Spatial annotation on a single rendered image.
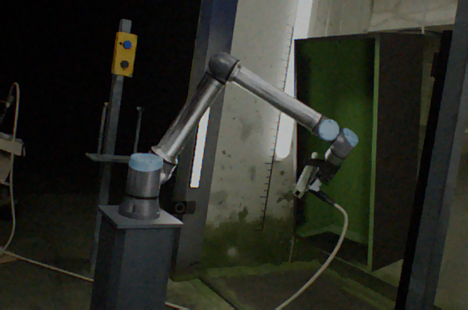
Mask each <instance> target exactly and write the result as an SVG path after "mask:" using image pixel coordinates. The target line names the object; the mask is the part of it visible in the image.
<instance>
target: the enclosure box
mask: <svg viewBox="0 0 468 310"><path fill-rule="evenodd" d="M337 40H339V43H338V45H337ZM424 40H425V34H424V33H383V32H378V33H360V34H350V35H339V36H320V37H311V38H294V39H293V98H295V99H296V100H298V101H300V102H303V103H305V105H307V106H308V107H310V108H311V109H314V110H315V111H317V112H318V113H320V114H322V115H323V116H325V117H326V118H328V119H330V120H333V121H336V122H337V123H338V126H339V128H341V129H344V128H347V129H349V130H352V131H353V132H354V133H355V134H356V135H357V136H358V143H357V144H356V147H354V149H353V150H352V151H351V152H350V154H349V155H348V156H347V157H346V158H345V160H344V161H343V162H342V164H341V169H340V170H339V171H338V173H337V174H336V175H335V176H334V177H333V179H332V180H331V181H330V179H329V181H328V182H329V183H328V185H325V184H324V183H323V182H322V181H321V180H320V182H321V183H322V184H321V185H320V186H319V189H320V190H321V191H322V192H323V193H326V194H327V195H328V197H330V198H331V199H333V200H334V201H336V204H337V205H339V207H341V208H342V209H343V210H345V212H346V214H347V216H348V226H347V229H346V232H345V235H344V238H343V241H342V243H341V244H340V246H339V248H338V250H337V253H336V255H335V256H336V257H338V258H340V259H344V260H345V261H347V262H351V263H352V264H354V265H355V266H357V267H360V268H363V269H364V270H366V271H367V272H373V271H378V270H379V269H381V268H383V267H386V266H388V265H390V264H392V263H395V262H397V261H399V260H401V259H404V251H405V246H406V242H407V237H408V232H409V227H410V219H411V214H412V209H413V204H414V199H415V191H416V186H417V165H418V145H419V130H420V101H421V85H422V70H423V55H424ZM330 147H331V145H330V144H329V143H328V142H326V141H325V140H322V139H320V138H318V137H317V136H316V135H313V133H311V132H310V130H309V129H307V128H306V127H305V126H303V125H301V124H299V123H298V122H297V121H295V120H294V121H293V184H294V183H296V184H297V183H298V181H299V179H300V176H301V175H302V173H303V171H304V169H305V167H306V166H305V164H304V160H305V158H312V154H313V153H317V154H318V157H317V158H318V159H324V157H325V154H326V153H327V151H328V150H329V148H330ZM343 226H344V215H343V213H342V212H341V211H340V210H339V209H337V208H336V207H335V206H330V205H329V204H328V203H326V202H323V201H322V200H321V199H319V198H318V197H317V196H315V195H314V194H311V193H310V191H309V192H307V193H306V192H305V194H303V196H302V197H301V198H299V197H298V196H295V195H293V236H294V237H296V238H297V239H299V240H302V241H304V242H306V243H307V244H309V245H314V246H316V247H318V248H320V249H321V250H323V251H326V252H328V253H330V254H333V251H334V249H335V248H336V246H337V244H338V240H339V238H340V237H341V234H342V231H343Z"/></svg>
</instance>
